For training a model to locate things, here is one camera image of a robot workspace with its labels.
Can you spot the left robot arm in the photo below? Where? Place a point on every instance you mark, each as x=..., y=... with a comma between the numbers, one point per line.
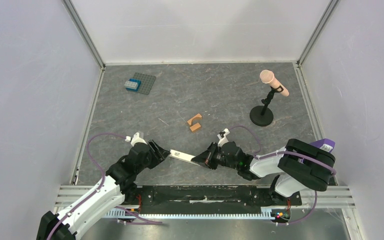
x=117, y=184

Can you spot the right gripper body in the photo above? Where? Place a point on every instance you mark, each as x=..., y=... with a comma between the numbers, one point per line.
x=214, y=156

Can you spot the arched wooden block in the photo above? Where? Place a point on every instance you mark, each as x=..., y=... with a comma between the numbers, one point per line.
x=197, y=117

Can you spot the blue grey lego brick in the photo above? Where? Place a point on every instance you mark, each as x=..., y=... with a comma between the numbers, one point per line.
x=132, y=85

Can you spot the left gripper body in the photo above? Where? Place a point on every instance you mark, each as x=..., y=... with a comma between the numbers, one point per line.
x=156, y=155

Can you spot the grey lego baseplate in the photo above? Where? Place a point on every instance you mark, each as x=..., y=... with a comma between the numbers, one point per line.
x=147, y=82

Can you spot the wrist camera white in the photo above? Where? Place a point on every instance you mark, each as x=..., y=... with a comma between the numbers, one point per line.
x=222, y=137
x=138, y=137

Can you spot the white cable duct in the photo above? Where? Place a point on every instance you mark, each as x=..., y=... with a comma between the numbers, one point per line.
x=264, y=214

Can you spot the white remote battery cover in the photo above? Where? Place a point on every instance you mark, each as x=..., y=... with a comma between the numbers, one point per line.
x=181, y=156

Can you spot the rectangular wooden block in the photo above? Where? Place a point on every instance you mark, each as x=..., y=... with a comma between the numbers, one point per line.
x=195, y=127

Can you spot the purple plastic object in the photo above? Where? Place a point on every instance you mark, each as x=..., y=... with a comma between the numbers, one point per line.
x=324, y=144

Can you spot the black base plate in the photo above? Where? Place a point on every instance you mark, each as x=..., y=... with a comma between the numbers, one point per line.
x=207, y=199

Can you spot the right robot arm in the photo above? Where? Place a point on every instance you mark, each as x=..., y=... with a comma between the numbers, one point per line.
x=298, y=165

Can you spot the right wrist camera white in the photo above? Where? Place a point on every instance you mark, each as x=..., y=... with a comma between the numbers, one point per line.
x=222, y=137

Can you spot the black microphone stand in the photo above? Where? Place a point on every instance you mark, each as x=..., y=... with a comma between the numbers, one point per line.
x=261, y=115

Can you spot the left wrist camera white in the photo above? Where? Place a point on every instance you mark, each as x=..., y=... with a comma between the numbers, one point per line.
x=138, y=137

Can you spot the pink microphone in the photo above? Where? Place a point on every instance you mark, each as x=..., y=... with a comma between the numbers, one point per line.
x=268, y=77

